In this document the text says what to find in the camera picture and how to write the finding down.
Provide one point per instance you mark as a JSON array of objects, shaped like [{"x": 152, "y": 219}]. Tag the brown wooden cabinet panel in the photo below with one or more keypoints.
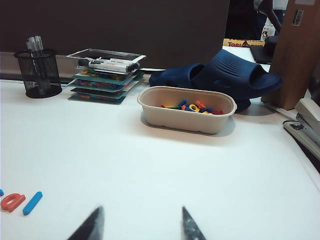
[{"x": 297, "y": 62}]

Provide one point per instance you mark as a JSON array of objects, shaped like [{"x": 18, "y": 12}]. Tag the light blue letter l magnet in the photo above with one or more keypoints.
[{"x": 32, "y": 203}]

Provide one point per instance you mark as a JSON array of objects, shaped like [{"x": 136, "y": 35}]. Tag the beige paper pulp bowl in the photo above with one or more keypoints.
[{"x": 180, "y": 120}]

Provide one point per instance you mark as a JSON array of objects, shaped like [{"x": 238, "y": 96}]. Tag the white labelled bottle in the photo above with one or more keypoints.
[{"x": 266, "y": 31}]

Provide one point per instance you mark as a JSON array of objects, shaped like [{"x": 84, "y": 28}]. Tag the orange letter a magnet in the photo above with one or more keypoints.
[{"x": 11, "y": 203}]

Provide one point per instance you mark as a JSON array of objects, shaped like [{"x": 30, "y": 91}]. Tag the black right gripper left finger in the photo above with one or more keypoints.
[{"x": 93, "y": 227}]

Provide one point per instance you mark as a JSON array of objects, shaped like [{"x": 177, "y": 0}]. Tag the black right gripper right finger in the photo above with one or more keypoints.
[{"x": 188, "y": 227}]

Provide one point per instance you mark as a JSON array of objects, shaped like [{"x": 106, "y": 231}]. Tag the white black marker pen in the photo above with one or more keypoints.
[{"x": 110, "y": 65}]

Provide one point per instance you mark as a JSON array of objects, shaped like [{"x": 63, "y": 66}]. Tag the black flat device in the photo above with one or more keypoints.
[{"x": 262, "y": 52}]

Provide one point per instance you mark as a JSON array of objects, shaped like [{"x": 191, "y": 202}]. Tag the black angled chair part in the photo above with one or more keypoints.
[{"x": 270, "y": 12}]

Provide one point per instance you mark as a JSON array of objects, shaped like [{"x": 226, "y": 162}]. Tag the teal magnet letter card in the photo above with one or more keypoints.
[
  {"x": 105, "y": 85},
  {"x": 97, "y": 99},
  {"x": 100, "y": 93},
  {"x": 125, "y": 77}
]

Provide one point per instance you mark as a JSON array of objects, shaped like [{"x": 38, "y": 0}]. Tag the orange letter magnet in bowl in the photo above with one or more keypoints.
[{"x": 201, "y": 103}]

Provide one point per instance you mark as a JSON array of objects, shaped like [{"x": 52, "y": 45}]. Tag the clear plastic tray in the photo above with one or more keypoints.
[{"x": 105, "y": 53}]

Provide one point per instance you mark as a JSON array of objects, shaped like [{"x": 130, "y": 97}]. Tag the beige desk stapler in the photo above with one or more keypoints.
[{"x": 307, "y": 125}]

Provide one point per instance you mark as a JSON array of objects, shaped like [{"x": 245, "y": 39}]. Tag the red letter magnet in bowl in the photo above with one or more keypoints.
[{"x": 218, "y": 112}]

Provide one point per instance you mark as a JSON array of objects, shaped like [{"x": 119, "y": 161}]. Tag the light blue letter r magnet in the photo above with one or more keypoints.
[{"x": 1, "y": 192}]

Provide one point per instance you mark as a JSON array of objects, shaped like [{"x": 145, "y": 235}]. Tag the navy blue rubber slipper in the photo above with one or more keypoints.
[
  {"x": 235, "y": 72},
  {"x": 172, "y": 76}
]

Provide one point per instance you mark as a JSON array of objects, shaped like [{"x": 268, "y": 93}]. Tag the white barcode sticker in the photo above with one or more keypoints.
[{"x": 298, "y": 18}]

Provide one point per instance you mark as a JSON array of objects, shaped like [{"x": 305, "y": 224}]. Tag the blue letter magnet in bowl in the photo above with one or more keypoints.
[{"x": 182, "y": 102}]

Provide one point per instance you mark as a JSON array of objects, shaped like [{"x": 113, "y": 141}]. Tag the brown desk partition panel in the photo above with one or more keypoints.
[{"x": 112, "y": 25}]

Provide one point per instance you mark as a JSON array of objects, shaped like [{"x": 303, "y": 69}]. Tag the clear capped black pen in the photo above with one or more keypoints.
[
  {"x": 38, "y": 45},
  {"x": 30, "y": 46}
]

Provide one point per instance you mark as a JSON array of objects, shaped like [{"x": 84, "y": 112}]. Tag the black mesh pen holder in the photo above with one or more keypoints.
[{"x": 41, "y": 75}]

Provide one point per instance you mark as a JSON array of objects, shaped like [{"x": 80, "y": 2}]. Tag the yellow Toblerone box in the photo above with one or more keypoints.
[{"x": 240, "y": 43}]

